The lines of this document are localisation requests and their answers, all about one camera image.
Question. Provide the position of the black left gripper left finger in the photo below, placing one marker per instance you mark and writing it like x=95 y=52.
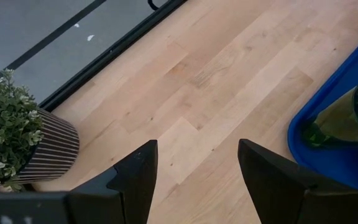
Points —
x=129 y=186

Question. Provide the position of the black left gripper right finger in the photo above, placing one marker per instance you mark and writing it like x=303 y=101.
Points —
x=278 y=193

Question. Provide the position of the green faceted plastic cup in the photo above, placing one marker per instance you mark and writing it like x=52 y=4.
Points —
x=337 y=118

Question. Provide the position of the blue plastic tray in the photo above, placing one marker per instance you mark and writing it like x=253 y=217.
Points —
x=322 y=165

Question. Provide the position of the striped ribbed plant pot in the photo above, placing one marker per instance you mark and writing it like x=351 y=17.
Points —
x=54 y=152

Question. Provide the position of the green artificial plant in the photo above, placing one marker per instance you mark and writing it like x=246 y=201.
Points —
x=5 y=130

